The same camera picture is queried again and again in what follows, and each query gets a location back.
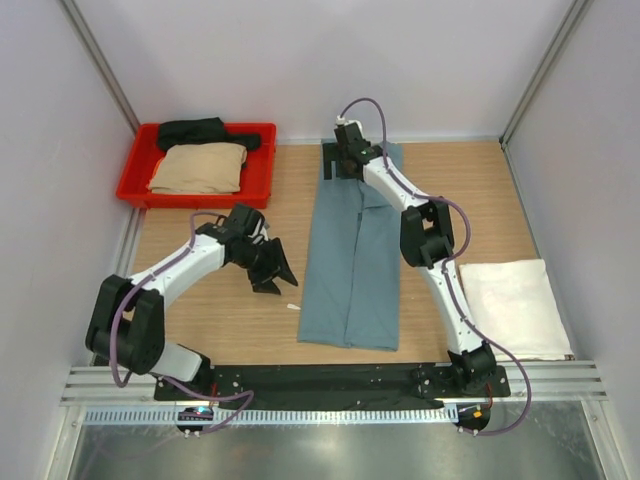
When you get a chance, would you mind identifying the white folded t-shirt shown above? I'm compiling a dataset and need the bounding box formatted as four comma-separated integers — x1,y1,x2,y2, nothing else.
459,259,574,361

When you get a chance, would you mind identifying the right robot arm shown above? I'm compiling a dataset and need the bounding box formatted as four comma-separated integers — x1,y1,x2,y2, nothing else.
323,116,497,396

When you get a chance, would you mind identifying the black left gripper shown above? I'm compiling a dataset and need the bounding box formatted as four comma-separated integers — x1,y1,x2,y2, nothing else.
232,237,297,295

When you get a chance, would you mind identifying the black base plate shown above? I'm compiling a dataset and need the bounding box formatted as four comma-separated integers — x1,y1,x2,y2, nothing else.
181,363,511,409

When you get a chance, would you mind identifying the beige folded t-shirt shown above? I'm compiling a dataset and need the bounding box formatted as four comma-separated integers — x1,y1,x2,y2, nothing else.
148,143,248,195

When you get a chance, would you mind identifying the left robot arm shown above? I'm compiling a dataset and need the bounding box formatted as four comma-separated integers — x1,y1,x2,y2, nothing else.
85,204,298,400

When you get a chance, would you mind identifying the slotted cable duct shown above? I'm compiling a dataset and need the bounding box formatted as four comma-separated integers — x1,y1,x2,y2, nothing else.
83,404,458,427

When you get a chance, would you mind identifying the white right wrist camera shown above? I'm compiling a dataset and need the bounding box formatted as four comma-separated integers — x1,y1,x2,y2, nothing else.
335,115,362,129

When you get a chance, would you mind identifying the blue t-shirt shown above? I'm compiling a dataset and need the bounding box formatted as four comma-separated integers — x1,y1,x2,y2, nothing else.
297,141,405,353

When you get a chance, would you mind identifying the black t-shirt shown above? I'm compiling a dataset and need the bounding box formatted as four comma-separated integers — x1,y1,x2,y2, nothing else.
156,117,262,152

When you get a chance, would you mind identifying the red plastic bin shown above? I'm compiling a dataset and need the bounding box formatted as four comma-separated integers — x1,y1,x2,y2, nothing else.
116,123,277,209

